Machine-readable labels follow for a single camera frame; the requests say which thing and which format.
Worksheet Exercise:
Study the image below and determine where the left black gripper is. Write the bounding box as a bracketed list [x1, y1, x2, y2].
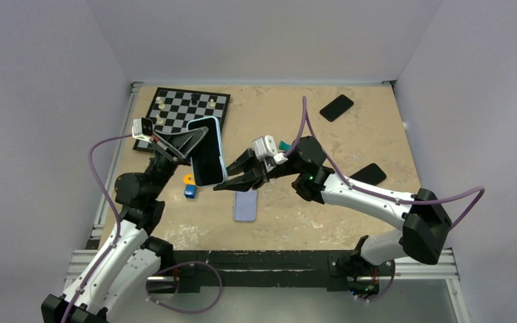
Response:
[146, 129, 214, 200]

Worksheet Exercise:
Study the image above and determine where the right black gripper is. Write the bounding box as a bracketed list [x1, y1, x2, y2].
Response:
[211, 147, 302, 190]

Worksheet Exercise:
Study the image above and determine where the lilac phone case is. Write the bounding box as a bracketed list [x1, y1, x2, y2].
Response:
[233, 190, 257, 222]

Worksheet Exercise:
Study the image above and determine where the black phone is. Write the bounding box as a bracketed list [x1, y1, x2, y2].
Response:
[319, 94, 354, 122]

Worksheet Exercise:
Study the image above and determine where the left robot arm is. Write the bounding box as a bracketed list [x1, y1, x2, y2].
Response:
[41, 124, 211, 322]

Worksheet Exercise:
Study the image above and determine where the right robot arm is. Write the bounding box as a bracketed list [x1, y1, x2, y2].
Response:
[214, 136, 452, 274]

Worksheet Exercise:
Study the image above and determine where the phone in dark case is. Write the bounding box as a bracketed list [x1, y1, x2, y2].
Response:
[350, 163, 387, 186]

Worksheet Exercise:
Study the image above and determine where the black white chessboard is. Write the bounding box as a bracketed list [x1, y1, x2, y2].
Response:
[145, 87, 231, 133]

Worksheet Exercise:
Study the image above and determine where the yellow toy brick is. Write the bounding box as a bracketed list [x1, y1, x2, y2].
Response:
[183, 174, 196, 186]

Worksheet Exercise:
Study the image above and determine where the teal curved block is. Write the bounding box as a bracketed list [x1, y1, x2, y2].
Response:
[278, 141, 291, 151]

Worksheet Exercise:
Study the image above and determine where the black chess piece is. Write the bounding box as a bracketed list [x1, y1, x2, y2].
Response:
[191, 94, 200, 105]

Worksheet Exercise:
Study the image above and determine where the blue toy brick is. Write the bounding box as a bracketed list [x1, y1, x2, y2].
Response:
[184, 184, 197, 199]

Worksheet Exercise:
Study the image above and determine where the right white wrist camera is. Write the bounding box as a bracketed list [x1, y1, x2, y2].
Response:
[252, 135, 287, 165]

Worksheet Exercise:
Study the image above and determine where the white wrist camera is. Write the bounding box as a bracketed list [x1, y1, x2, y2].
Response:
[252, 135, 287, 165]
[131, 118, 153, 141]

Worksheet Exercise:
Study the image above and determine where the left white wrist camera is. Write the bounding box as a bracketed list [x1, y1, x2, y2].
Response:
[131, 118, 153, 141]

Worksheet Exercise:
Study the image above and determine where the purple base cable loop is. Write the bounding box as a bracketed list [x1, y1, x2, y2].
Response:
[145, 261, 223, 316]

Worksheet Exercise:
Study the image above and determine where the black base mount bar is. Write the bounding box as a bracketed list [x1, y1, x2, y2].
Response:
[142, 249, 395, 295]

